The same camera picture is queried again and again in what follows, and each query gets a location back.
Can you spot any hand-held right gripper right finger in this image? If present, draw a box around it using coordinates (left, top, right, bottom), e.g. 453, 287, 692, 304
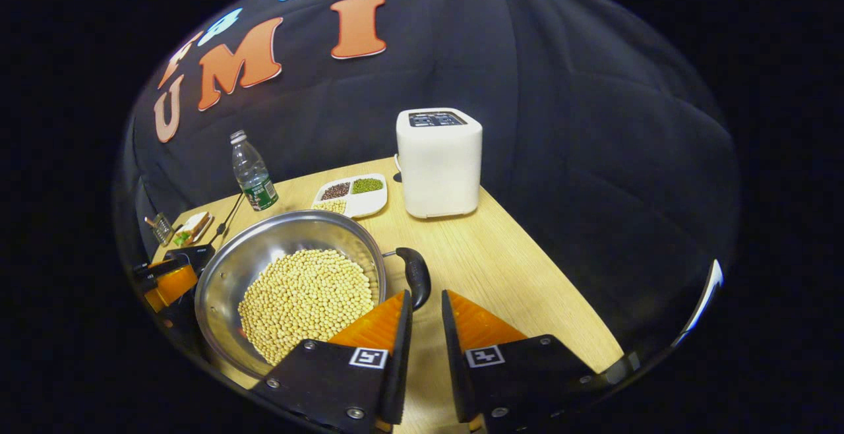
440, 289, 597, 434

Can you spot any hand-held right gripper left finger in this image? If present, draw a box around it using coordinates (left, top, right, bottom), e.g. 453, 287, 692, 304
254, 289, 413, 434

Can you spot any black induction cooktop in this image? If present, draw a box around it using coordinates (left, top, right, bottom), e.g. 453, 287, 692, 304
155, 244, 217, 356

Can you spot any steel pot with soybeans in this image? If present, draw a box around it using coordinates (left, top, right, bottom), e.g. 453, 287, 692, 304
195, 210, 433, 382

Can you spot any small glass jar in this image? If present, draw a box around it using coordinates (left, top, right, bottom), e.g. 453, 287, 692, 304
145, 212, 175, 246

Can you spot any sandwich on white plate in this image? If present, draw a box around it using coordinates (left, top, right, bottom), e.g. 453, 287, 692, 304
171, 211, 215, 247

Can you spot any clear plastic water bottle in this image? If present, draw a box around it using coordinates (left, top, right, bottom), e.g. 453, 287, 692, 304
229, 130, 280, 212

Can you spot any white divided dish of beans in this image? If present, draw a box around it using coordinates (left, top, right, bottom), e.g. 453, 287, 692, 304
311, 173, 388, 218

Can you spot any white toaster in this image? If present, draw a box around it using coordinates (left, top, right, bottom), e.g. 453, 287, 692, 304
396, 108, 483, 219

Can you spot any black power cable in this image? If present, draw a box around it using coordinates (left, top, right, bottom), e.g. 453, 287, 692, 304
210, 193, 246, 245

